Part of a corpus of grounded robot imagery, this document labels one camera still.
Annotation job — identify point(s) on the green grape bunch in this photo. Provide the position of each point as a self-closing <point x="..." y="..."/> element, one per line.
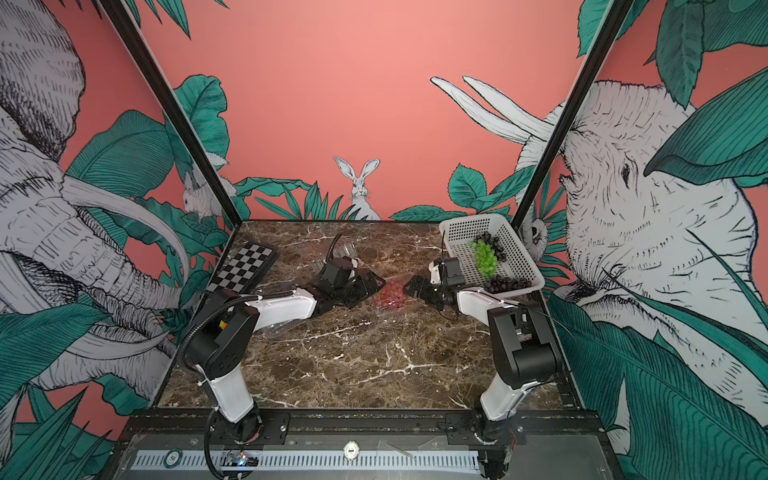
<point x="485" y="258"/>

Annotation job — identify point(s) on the right black frame post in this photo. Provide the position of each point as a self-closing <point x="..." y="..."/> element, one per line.
<point x="611" y="23"/>

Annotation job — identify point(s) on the white slotted cable duct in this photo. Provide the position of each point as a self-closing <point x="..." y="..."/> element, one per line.
<point x="189" y="460"/>

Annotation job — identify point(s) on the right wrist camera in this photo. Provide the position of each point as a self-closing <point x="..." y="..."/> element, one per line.
<point x="446" y="272"/>

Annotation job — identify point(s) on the left black frame post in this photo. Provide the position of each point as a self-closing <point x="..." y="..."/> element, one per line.
<point x="128" y="31"/>

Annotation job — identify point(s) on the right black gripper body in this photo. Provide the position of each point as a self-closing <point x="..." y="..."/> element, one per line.
<point x="432" y="293"/>

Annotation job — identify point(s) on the clear plastic clamshell container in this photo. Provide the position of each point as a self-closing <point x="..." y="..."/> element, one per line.
<point x="410" y="303"/>

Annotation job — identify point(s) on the black front mounting rail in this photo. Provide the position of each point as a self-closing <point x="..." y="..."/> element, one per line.
<point x="461" y="427"/>

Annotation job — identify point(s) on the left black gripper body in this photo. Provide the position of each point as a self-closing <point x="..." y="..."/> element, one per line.
<point x="356" y="292"/>

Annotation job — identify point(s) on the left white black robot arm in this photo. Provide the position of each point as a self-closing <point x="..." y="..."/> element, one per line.
<point x="216" y="344"/>

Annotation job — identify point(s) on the white plastic perforated basket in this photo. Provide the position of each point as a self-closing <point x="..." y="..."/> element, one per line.
<point x="458" y="233"/>

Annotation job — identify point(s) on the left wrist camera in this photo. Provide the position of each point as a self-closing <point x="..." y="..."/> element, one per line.
<point x="337" y="272"/>

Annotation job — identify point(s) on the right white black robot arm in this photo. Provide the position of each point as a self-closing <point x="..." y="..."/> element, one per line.
<point x="524" y="347"/>

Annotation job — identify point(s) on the dark purple grape bunch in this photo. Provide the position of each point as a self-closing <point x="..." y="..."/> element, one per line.
<point x="499" y="284"/>
<point x="495" y="243"/>

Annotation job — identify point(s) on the black frame post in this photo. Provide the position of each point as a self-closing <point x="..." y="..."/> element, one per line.
<point x="611" y="23"/>
<point x="128" y="31"/>

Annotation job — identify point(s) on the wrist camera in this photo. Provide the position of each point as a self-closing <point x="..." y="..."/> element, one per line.
<point x="446" y="272"/>
<point x="337" y="272"/>

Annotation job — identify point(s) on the red grape bunch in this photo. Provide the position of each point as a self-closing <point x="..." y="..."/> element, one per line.
<point x="391" y="297"/>

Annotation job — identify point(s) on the black white checkerboard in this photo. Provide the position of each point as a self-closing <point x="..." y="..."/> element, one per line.
<point x="245" y="269"/>

